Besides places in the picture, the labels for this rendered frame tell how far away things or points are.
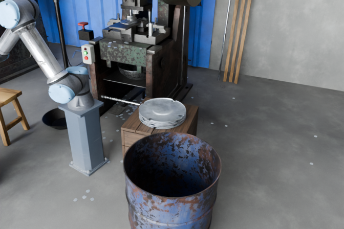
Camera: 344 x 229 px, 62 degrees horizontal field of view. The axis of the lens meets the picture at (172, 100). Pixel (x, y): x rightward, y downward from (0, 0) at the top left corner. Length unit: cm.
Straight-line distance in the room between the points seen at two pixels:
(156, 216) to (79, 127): 77
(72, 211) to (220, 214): 80
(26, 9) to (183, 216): 114
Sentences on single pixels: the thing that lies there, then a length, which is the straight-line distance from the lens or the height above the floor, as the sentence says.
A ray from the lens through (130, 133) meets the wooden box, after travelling 168.
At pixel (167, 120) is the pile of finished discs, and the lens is 165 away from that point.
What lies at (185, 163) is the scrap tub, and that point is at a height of 30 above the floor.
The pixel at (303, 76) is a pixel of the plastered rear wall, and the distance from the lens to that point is 339.
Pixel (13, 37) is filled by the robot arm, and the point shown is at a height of 84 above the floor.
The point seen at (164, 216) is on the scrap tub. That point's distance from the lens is 118.
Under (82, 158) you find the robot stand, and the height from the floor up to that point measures 12.
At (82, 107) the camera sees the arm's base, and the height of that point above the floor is 47.
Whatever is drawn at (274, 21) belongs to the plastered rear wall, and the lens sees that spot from 321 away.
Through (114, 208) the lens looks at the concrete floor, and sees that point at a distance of 171.
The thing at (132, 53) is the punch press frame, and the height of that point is 59.
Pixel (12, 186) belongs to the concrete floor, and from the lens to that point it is 200.
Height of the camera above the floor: 129
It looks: 29 degrees down
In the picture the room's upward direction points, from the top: 2 degrees clockwise
